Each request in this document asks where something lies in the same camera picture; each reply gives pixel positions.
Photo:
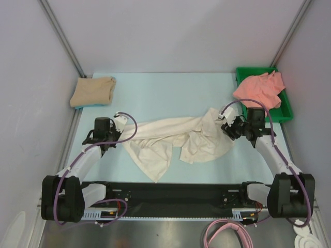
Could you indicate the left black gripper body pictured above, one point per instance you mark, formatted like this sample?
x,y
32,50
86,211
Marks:
x,y
113,135

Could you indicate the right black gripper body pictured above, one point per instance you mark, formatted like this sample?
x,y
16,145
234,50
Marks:
x,y
230,130

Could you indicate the cream white t shirt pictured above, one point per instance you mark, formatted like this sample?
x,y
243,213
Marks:
x,y
150,144

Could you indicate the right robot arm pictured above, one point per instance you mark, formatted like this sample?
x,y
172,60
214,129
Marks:
x,y
291,193

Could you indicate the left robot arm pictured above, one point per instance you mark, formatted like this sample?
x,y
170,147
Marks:
x,y
63,192

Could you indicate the folded tan t shirt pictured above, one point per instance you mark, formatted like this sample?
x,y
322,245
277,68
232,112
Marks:
x,y
91,90

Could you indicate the pink t shirt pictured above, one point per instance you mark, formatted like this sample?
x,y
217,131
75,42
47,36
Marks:
x,y
263,88

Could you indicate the white round plastic parts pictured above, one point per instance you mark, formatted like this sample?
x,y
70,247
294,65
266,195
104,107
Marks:
x,y
307,237

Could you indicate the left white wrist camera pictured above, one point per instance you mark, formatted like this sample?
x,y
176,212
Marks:
x,y
120,120

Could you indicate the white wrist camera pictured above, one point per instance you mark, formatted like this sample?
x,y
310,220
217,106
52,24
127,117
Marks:
x,y
120,120
227,114

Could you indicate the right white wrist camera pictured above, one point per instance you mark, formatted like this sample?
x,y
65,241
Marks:
x,y
227,114

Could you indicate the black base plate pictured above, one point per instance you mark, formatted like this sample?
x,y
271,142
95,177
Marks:
x,y
180,200

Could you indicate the slotted cable duct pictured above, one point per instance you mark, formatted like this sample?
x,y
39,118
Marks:
x,y
100,215

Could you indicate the right aluminium corner post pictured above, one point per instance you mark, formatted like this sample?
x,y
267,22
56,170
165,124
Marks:
x,y
299,17

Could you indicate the aluminium corner post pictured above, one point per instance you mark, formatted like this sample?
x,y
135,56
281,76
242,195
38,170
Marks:
x,y
53,20
299,17

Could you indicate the left aluminium corner post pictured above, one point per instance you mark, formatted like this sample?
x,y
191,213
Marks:
x,y
53,20

